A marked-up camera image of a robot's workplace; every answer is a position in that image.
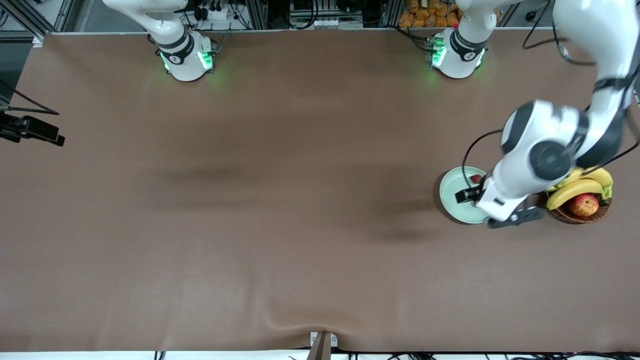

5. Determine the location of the pale green round plate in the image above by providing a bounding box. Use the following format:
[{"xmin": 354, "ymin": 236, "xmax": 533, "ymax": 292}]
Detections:
[{"xmin": 439, "ymin": 166, "xmax": 497, "ymax": 225}]

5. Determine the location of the aluminium frame post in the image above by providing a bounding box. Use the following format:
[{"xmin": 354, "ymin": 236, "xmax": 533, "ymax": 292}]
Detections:
[{"xmin": 245, "ymin": 0, "xmax": 269, "ymax": 30}]

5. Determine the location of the white power strip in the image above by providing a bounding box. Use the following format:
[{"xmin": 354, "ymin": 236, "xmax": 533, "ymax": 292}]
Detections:
[{"xmin": 195, "ymin": 0, "xmax": 232, "ymax": 22}]

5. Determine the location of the large table cover mat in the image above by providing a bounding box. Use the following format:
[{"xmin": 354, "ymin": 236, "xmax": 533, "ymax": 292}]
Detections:
[{"xmin": 0, "ymin": 27, "xmax": 640, "ymax": 353}]

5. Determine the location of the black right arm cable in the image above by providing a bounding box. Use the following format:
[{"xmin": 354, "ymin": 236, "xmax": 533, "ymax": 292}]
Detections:
[{"xmin": 0, "ymin": 79, "xmax": 61, "ymax": 117}]

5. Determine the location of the white terminal block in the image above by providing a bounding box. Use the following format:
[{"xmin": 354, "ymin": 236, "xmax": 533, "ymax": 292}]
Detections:
[{"xmin": 290, "ymin": 15, "xmax": 364, "ymax": 30}]

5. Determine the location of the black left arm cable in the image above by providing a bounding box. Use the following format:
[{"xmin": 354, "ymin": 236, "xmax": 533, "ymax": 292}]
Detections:
[{"xmin": 461, "ymin": 0, "xmax": 640, "ymax": 194}]

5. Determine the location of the red yellow apple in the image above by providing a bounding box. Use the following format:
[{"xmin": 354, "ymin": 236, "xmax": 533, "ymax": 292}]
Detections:
[{"xmin": 568, "ymin": 193, "xmax": 600, "ymax": 217}]

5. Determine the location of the yellow banana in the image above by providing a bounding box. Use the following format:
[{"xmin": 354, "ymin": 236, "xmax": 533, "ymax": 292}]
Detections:
[
  {"xmin": 556, "ymin": 166, "xmax": 614, "ymax": 190},
  {"xmin": 546, "ymin": 179, "xmax": 604, "ymax": 211}
]

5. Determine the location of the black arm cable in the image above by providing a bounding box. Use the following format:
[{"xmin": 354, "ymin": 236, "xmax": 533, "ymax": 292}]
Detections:
[
  {"xmin": 461, "ymin": 0, "xmax": 640, "ymax": 194},
  {"xmin": 0, "ymin": 79, "xmax": 61, "ymax": 117}
]

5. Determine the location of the brown wicker basket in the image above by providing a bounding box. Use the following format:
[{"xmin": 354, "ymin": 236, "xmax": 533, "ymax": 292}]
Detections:
[{"xmin": 546, "ymin": 199, "xmax": 612, "ymax": 224}]

